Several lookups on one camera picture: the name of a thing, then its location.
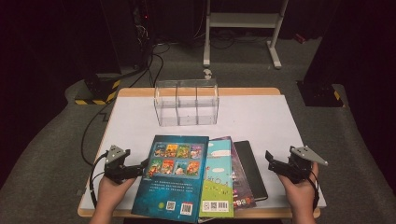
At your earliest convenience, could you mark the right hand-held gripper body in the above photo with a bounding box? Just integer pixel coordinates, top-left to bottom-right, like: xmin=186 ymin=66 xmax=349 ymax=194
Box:
xmin=279 ymin=145 xmax=329 ymax=185

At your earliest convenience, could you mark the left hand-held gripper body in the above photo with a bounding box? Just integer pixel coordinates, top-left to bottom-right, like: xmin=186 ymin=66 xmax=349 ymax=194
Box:
xmin=104 ymin=145 xmax=132 ymax=185

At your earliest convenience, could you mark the black book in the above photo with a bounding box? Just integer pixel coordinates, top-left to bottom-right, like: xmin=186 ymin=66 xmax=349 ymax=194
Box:
xmin=233 ymin=140 xmax=269 ymax=203

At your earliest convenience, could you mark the dark blue picture book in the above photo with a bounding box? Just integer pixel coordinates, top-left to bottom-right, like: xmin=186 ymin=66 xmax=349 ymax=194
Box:
xmin=131 ymin=134 xmax=210 ymax=224

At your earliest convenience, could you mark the light blue picture book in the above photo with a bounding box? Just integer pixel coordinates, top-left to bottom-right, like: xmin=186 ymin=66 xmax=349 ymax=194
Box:
xmin=198 ymin=138 xmax=234 ymax=218

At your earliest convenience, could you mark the clear acrylic book rack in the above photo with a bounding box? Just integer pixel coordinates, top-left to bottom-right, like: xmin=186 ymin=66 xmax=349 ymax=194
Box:
xmin=153 ymin=78 xmax=220 ymax=127

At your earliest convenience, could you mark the person's left hand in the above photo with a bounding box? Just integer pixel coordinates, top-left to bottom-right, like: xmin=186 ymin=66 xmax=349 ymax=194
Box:
xmin=97 ymin=175 xmax=136 ymax=213

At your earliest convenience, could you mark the person's right hand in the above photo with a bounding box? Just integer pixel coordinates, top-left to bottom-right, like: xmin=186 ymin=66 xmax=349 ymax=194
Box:
xmin=277 ymin=161 xmax=320 ymax=213

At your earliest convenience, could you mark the white table mat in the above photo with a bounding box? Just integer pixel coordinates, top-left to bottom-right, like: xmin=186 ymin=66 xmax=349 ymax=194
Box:
xmin=79 ymin=94 xmax=327 ymax=211

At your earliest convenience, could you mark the wooden table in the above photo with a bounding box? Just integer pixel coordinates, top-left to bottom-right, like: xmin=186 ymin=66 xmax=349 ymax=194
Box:
xmin=77 ymin=87 xmax=321 ymax=219

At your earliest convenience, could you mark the black yellow striped stand base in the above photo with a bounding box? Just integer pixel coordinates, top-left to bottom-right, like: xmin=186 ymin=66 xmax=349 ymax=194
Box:
xmin=74 ymin=73 xmax=121 ymax=105

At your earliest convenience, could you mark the white metal stand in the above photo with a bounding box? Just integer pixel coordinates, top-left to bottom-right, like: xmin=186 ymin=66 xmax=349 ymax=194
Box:
xmin=203 ymin=0 xmax=290 ymax=70

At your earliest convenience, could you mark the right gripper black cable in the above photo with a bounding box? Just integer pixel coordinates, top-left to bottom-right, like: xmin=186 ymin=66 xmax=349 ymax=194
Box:
xmin=307 ymin=169 xmax=320 ymax=212

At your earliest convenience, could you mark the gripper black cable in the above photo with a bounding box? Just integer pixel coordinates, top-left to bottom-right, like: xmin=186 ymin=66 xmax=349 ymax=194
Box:
xmin=89 ymin=151 xmax=110 ymax=204
xmin=307 ymin=169 xmax=320 ymax=212

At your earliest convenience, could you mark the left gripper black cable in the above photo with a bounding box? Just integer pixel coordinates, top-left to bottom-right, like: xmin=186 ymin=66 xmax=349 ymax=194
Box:
xmin=89 ymin=151 xmax=110 ymax=204

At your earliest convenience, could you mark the black floor cable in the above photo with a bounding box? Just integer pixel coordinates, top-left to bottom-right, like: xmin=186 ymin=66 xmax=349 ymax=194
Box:
xmin=80 ymin=43 xmax=172 ymax=166

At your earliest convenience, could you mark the dark equipment rack with wires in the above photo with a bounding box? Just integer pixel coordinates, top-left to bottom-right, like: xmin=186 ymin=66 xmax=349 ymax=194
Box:
xmin=132 ymin=0 xmax=157 ymax=68

